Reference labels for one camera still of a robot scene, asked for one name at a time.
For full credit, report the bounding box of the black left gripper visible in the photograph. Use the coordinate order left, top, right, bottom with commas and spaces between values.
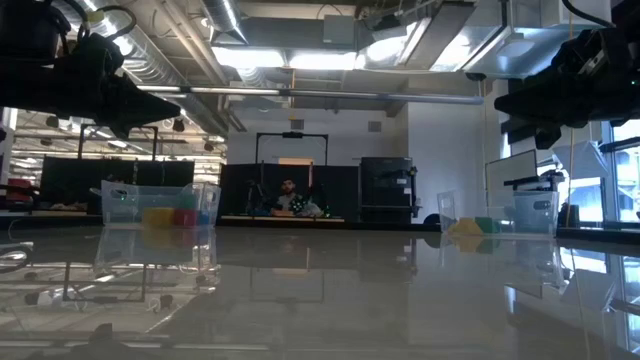
0, 32, 182, 140

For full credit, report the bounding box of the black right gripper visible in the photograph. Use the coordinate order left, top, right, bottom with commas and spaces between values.
492, 27, 640, 151

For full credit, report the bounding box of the green wooden block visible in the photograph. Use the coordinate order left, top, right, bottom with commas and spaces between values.
474, 216, 503, 235

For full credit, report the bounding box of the red wooden cube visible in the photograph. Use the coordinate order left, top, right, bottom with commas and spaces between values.
173, 208, 199, 227

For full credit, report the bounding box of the computer monitor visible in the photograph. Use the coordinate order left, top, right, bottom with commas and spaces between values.
485, 148, 540, 192

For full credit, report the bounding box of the white angled panel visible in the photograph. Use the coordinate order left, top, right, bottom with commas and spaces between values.
551, 139, 612, 180

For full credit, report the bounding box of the black desk equipment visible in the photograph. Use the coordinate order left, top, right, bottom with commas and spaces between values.
503, 170, 565, 192

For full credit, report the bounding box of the clear plastic bin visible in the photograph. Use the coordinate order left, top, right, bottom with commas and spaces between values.
436, 188, 560, 236
99, 178, 223, 229

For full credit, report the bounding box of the black partition panel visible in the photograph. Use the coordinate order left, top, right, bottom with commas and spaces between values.
219, 163, 362, 221
38, 156, 196, 217

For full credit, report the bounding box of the ceiling light panel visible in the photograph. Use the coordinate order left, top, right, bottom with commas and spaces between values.
211, 46, 286, 70
287, 49, 362, 71

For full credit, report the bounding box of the distant wooden table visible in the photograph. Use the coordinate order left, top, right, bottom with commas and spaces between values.
219, 214, 347, 224

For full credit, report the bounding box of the red container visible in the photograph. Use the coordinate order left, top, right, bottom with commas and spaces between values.
3, 178, 36, 209

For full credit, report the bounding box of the grey horizontal pipe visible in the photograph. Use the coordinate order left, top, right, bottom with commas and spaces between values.
137, 83, 485, 106

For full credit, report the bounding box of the black equipment cart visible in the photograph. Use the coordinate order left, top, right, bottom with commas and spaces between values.
359, 156, 421, 225

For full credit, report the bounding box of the person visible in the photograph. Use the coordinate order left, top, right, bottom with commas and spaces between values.
272, 177, 321, 217

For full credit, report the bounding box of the grey junction box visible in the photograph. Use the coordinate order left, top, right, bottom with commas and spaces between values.
322, 14, 357, 46

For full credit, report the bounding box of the glossy white work board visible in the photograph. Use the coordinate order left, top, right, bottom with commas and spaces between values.
0, 224, 640, 360

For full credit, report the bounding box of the large spiral duct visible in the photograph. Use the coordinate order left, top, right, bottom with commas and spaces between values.
82, 0, 189, 87

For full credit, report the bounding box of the yellow hanging cable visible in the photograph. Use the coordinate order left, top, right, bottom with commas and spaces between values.
566, 127, 576, 226

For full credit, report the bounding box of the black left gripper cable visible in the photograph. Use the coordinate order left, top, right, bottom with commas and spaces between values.
49, 0, 138, 42

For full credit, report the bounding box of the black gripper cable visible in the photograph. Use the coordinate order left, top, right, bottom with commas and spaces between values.
561, 0, 619, 30
49, 0, 138, 42

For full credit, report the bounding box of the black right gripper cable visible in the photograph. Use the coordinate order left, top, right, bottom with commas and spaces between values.
561, 0, 619, 30

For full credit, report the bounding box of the silver round duct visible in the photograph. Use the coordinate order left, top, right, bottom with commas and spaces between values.
202, 0, 250, 45

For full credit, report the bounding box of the black gantry frame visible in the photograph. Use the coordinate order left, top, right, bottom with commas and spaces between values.
254, 131, 330, 167

